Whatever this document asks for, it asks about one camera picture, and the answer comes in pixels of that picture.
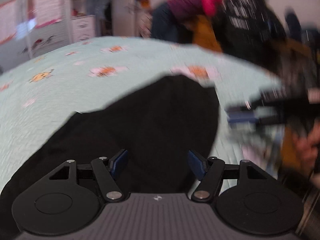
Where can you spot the orange-bordered poster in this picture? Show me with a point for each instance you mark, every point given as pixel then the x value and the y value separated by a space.
pixel 7 22

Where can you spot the black pants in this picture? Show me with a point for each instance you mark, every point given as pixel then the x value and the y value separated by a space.
pixel 137 120

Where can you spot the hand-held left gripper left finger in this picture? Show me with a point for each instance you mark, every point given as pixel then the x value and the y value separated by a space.
pixel 120 163

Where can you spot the person's right hand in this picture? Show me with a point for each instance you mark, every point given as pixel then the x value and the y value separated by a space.
pixel 311 150

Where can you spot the bee-print quilted bedspread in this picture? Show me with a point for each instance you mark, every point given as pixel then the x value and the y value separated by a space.
pixel 75 80

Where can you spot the sliding-door wardrobe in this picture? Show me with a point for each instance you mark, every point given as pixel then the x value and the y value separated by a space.
pixel 50 37

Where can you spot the white drawer cabinet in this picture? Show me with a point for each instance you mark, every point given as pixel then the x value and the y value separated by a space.
pixel 83 27

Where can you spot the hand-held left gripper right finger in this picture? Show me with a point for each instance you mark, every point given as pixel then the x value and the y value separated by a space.
pixel 197 165

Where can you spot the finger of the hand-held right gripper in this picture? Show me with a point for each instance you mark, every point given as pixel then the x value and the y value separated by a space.
pixel 242 117

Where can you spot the pink-bordered poster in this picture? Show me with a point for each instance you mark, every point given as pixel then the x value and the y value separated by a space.
pixel 46 6

